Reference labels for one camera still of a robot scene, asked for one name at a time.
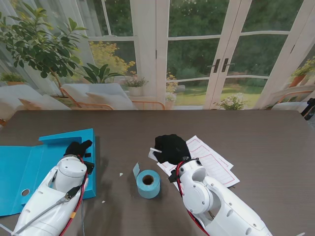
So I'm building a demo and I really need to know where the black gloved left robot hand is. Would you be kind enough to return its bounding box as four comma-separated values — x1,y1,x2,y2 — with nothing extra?
63,139,94,158

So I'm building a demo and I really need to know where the grey left camera cable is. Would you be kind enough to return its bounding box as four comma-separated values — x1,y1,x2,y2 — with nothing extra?
12,185,82,236

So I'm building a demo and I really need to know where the red left arm cable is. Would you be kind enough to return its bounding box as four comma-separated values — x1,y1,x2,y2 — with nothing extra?
58,157,89,236

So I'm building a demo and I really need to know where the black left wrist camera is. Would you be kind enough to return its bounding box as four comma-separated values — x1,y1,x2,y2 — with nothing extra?
83,159,95,176

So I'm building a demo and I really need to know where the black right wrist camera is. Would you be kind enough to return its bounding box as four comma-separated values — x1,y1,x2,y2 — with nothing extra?
168,169,179,184

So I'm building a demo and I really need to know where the printed garden window backdrop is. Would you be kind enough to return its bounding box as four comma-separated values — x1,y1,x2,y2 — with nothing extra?
0,0,315,111

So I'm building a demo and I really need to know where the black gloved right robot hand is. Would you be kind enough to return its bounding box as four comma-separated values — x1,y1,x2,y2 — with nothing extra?
154,134,191,165

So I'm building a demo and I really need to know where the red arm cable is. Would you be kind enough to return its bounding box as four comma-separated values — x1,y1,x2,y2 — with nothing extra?
58,157,89,236
176,161,210,236

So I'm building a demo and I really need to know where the blue file box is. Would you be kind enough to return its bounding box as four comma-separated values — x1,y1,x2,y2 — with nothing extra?
0,127,97,217

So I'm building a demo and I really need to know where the blue label roll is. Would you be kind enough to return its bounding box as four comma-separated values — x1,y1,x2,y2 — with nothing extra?
132,162,161,199

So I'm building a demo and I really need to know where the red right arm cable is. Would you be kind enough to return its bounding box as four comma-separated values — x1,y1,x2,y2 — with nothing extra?
176,161,210,236

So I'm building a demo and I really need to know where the black stand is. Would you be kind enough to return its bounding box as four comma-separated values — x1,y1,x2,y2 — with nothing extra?
300,97,315,120

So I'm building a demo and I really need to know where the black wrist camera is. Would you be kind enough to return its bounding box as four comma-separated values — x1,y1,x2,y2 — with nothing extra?
168,169,179,184
83,159,95,176

